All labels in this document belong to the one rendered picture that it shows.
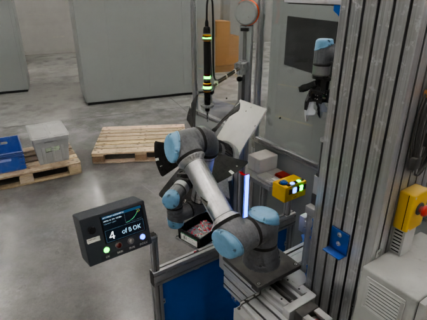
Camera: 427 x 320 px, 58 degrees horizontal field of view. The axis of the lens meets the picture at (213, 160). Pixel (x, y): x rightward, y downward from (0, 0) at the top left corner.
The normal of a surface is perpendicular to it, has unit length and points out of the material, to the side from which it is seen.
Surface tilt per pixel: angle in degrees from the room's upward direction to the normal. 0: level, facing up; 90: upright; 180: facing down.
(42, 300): 0
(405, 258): 0
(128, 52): 90
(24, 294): 0
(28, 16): 90
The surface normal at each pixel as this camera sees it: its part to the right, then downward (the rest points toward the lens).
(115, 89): 0.39, 0.38
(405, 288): 0.00, -0.91
